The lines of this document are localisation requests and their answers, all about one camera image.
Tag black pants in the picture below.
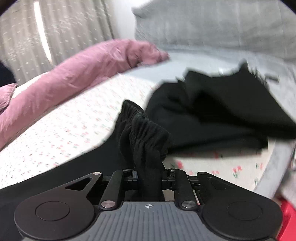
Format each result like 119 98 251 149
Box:
1 63 295 240

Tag cherry print bed sheet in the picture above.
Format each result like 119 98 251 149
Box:
1 74 275 190

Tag pink duvet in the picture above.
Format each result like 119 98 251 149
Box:
1 40 169 148

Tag grey dotted curtain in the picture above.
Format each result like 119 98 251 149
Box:
1 1 115 85

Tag grey bed sheet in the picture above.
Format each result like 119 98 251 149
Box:
124 47 295 198

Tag pink pillow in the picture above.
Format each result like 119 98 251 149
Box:
0 83 17 111

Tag dark plush toy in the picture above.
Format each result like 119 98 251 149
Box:
0 62 16 87

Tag grey quilted pillow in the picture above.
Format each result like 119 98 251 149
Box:
132 1 295 63

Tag red stool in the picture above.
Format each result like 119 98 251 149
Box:
277 199 296 241

